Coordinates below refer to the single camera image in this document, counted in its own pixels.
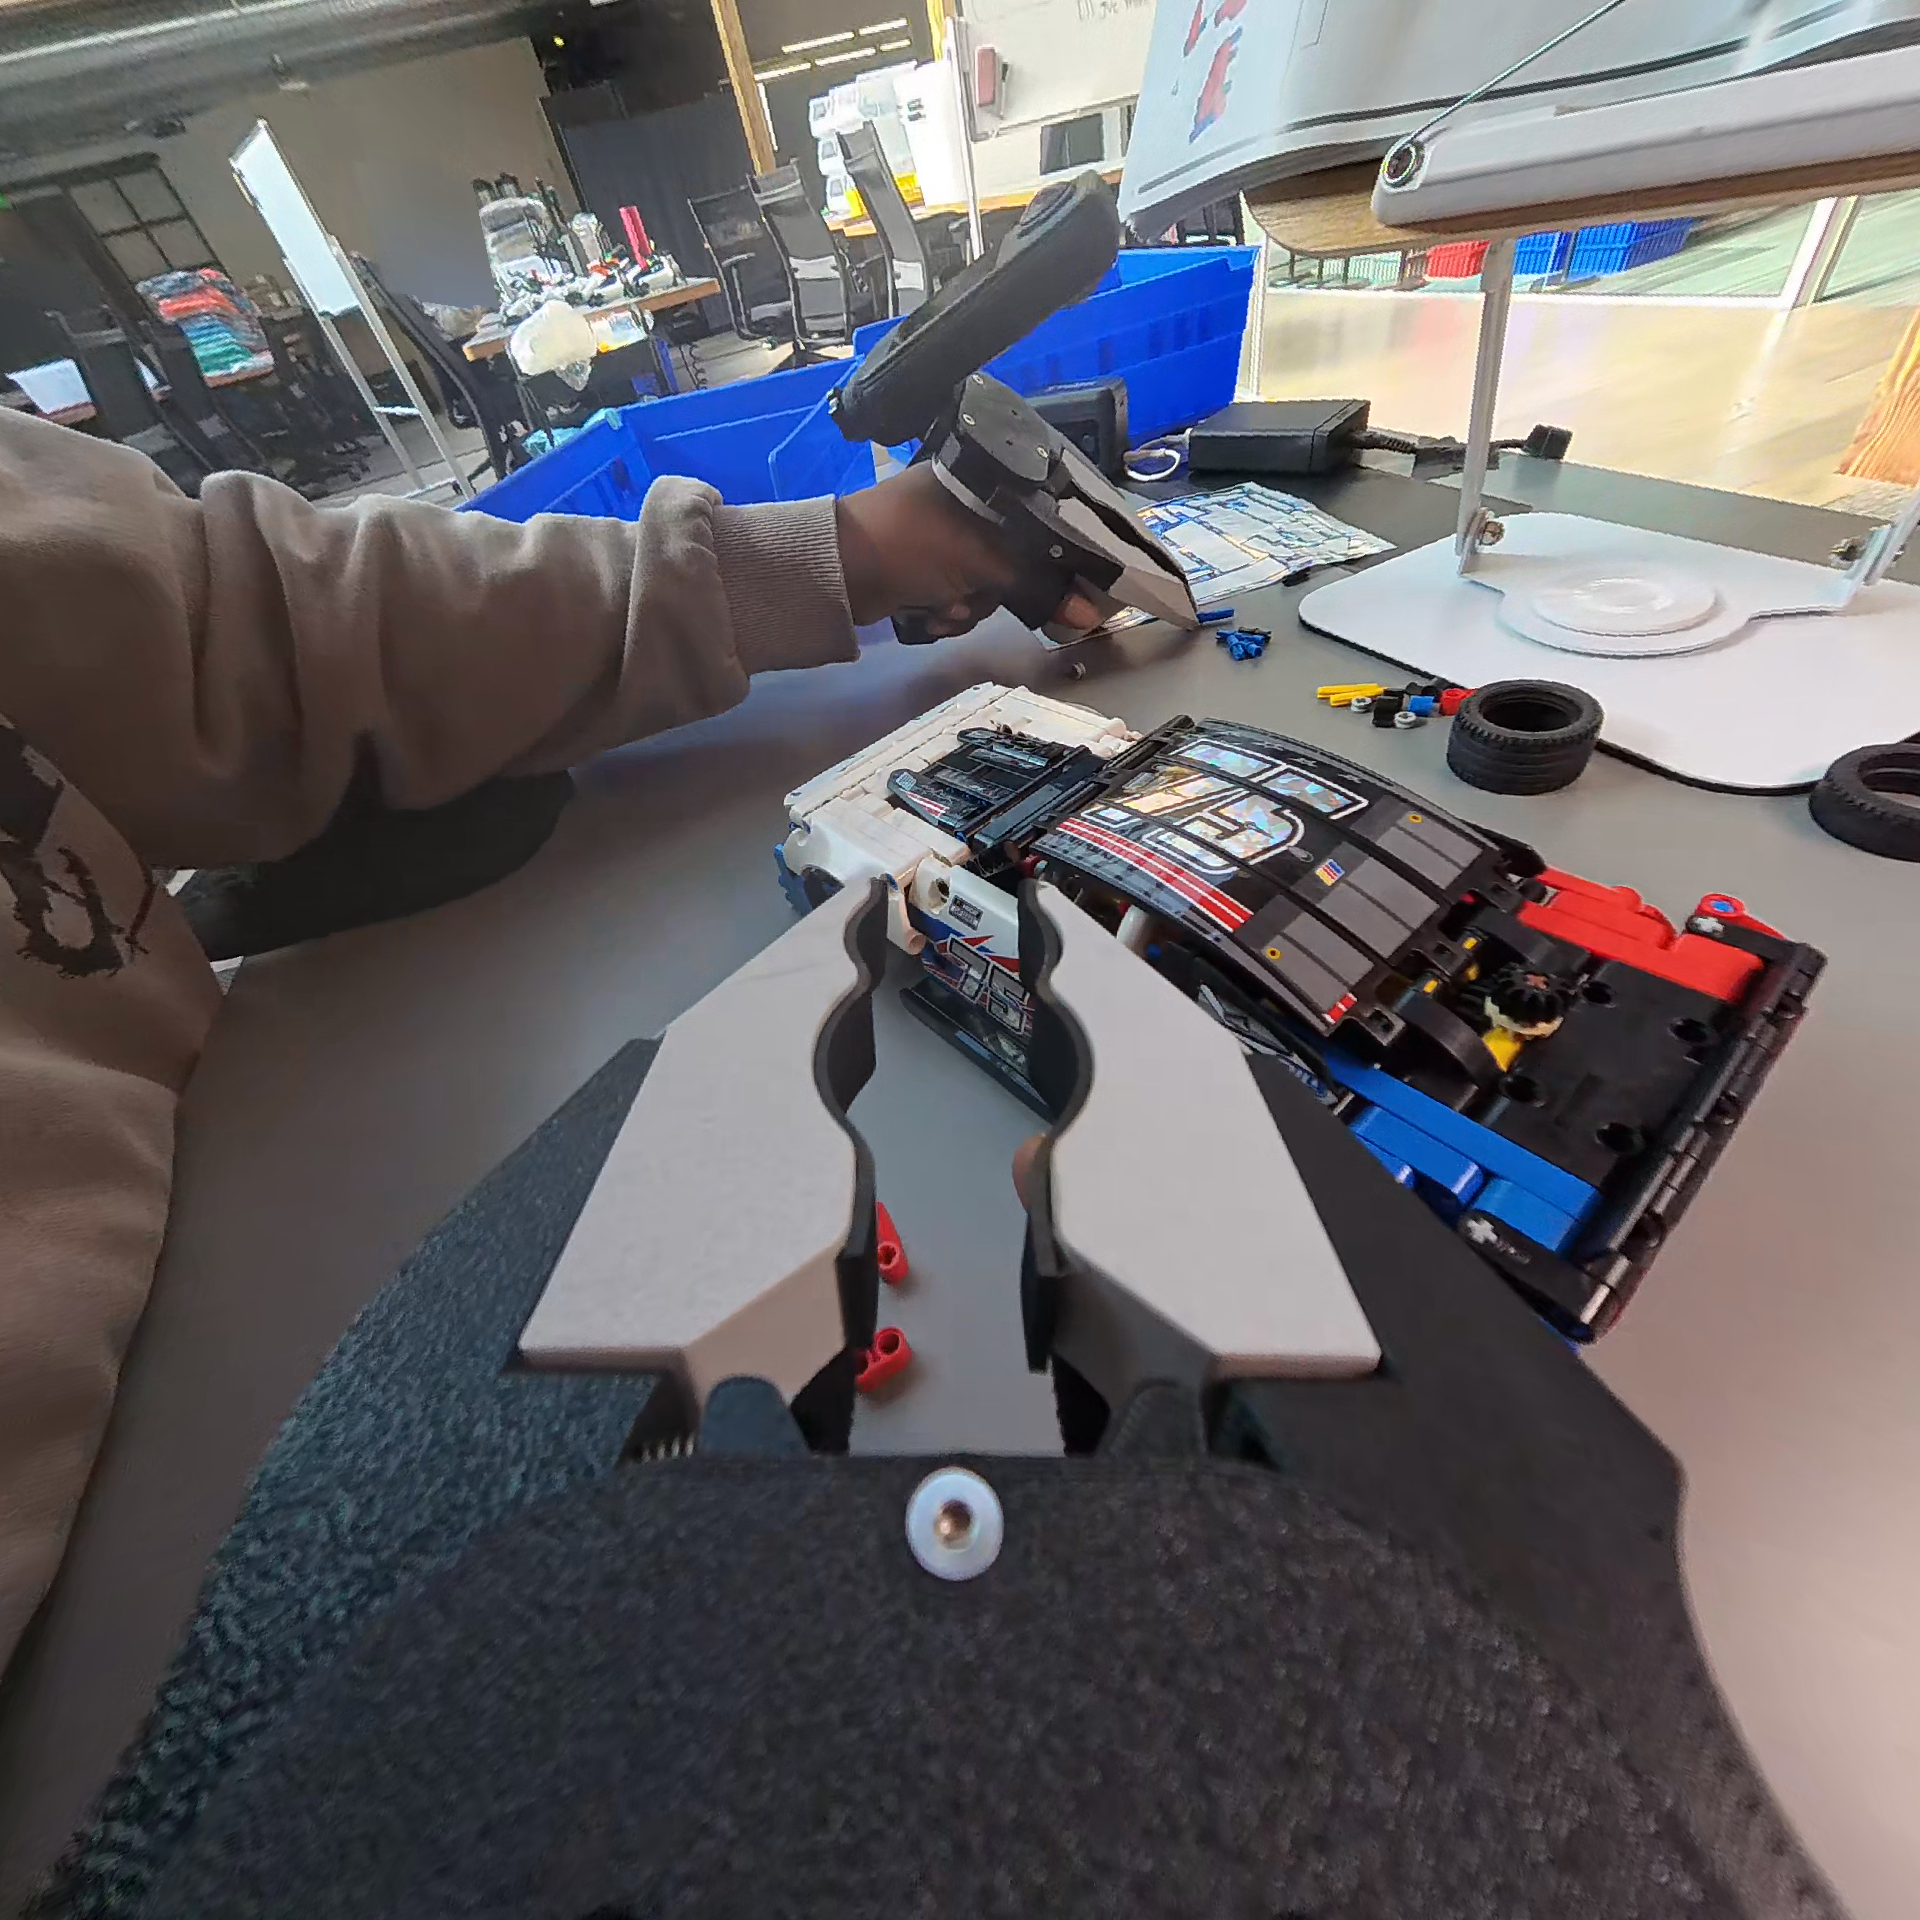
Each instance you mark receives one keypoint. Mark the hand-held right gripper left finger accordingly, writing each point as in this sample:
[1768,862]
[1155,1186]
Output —
[706,1199]

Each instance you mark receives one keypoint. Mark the shiny sticker sheet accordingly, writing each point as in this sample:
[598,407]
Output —
[1275,541]

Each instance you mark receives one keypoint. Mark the rolling whiteboard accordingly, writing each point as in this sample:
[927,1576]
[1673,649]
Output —
[300,225]

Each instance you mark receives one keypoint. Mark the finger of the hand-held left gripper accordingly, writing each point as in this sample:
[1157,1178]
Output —
[1158,581]

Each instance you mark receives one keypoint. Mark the red T-shaped brick beam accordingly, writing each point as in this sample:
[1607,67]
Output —
[887,1357]

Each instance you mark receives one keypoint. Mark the instruction booklet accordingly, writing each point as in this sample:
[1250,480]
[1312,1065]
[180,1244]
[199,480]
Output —
[1275,89]

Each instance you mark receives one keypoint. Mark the person's left forearm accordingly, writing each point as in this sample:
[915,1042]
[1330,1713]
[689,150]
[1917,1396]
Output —
[525,630]

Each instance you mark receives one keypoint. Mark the black toy tyre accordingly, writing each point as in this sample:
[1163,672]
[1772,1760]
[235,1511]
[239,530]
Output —
[1869,817]
[1525,757]

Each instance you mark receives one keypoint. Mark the cluster of small brick pieces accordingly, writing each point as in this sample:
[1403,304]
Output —
[1409,704]

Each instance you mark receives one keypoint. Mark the blue plastic bin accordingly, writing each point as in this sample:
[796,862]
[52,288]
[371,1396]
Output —
[1170,330]
[706,435]

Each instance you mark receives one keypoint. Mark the wooden table with clutter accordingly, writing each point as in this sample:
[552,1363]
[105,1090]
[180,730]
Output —
[602,307]

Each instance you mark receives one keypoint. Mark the stack of colourful clothes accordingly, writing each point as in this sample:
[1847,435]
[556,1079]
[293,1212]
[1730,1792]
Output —
[211,323]

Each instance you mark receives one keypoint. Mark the black power adapter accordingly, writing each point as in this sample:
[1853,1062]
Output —
[1275,435]

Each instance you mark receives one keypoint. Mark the pair of blue brick pins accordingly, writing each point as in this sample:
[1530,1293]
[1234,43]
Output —
[1243,645]

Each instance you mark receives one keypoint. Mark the small red brick connector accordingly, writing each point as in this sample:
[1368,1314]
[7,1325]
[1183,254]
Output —
[892,1242]

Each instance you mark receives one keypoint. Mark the person's torso in beige sweatshirt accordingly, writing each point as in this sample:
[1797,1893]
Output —
[91,1049]

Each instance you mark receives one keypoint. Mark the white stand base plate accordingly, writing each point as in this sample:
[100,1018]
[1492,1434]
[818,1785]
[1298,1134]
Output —
[1725,675]

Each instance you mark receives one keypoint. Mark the grey desk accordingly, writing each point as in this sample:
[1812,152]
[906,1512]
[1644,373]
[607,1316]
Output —
[375,1125]

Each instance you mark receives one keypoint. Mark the stack of white storage boxes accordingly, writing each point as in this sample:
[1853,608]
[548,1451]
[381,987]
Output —
[900,121]

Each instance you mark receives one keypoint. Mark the person's left hand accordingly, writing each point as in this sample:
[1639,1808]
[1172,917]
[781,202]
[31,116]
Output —
[900,554]

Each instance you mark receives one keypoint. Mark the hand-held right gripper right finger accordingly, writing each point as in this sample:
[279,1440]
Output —
[1199,1230]

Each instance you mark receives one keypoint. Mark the white plastic bag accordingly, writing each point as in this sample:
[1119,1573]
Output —
[552,337]

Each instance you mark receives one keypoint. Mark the black office chair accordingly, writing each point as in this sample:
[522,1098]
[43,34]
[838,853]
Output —
[737,255]
[794,239]
[887,211]
[435,359]

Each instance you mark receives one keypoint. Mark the large wall whiteboard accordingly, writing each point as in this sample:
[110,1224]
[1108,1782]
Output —
[1050,75]

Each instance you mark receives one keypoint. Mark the toy brick race car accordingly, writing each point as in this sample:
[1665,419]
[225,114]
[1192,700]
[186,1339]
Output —
[1275,839]

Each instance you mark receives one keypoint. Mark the stack of plastic crates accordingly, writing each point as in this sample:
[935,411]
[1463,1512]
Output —
[1619,247]

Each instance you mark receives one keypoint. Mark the black device with screen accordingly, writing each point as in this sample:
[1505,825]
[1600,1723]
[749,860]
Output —
[1092,419]

